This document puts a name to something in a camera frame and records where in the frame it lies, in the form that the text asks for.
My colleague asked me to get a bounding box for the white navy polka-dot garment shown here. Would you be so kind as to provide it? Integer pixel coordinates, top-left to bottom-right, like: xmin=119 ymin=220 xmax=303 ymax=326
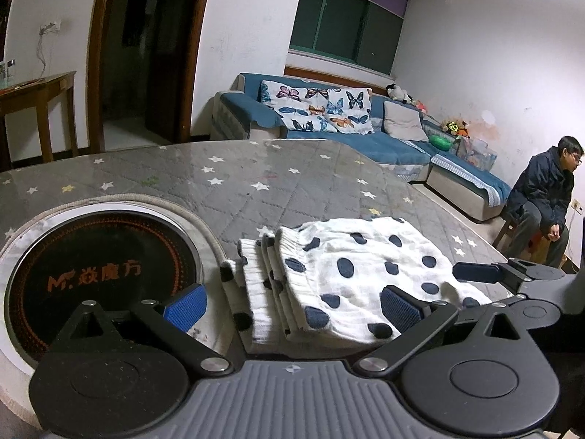
xmin=220 ymin=217 xmax=490 ymax=359

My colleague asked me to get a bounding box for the seated person dark jacket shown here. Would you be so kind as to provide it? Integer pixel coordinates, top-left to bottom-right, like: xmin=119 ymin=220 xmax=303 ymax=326
xmin=505 ymin=136 xmax=584 ymax=267

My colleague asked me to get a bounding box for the round black induction cooktop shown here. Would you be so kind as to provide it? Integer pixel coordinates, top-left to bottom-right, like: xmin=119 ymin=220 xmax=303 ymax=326
xmin=1 ymin=193 xmax=233 ymax=424

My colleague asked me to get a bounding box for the blue sofa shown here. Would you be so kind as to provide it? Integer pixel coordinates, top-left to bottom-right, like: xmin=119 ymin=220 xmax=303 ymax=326
xmin=211 ymin=74 xmax=511 ymax=222

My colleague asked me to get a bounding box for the green toy on sofa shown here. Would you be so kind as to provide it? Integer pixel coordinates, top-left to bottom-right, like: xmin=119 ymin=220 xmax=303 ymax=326
xmin=429 ymin=135 xmax=453 ymax=152

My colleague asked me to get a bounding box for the grey sofa cushion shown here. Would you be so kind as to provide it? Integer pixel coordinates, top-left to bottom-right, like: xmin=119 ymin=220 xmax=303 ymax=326
xmin=383 ymin=101 xmax=429 ymax=142

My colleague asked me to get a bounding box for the grey star-patterned table cover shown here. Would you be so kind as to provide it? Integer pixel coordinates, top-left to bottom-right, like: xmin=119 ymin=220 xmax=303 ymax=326
xmin=1 ymin=140 xmax=501 ymax=278

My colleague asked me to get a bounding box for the plush toy on sofa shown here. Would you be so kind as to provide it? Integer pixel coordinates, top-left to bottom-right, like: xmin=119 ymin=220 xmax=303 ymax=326
xmin=386 ymin=82 xmax=414 ymax=105

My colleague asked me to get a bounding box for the wooden side table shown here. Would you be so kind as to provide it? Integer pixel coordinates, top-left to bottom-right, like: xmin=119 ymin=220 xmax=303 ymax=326
xmin=0 ymin=71 xmax=79 ymax=172

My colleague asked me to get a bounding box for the butterfly print blanket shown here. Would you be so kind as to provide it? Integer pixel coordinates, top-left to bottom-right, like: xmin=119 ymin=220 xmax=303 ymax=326
xmin=259 ymin=80 xmax=374 ymax=135

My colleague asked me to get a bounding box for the glass jar on table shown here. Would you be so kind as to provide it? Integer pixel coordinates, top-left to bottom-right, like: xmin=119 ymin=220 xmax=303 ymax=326
xmin=0 ymin=60 xmax=16 ymax=84

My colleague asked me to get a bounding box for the dark green window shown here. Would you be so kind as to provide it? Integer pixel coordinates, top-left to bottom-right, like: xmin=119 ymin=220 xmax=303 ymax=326
xmin=290 ymin=0 xmax=408 ymax=74

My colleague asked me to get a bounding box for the wall power outlet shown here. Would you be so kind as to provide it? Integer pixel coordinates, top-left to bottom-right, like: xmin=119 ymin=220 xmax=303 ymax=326
xmin=39 ymin=20 xmax=61 ymax=36

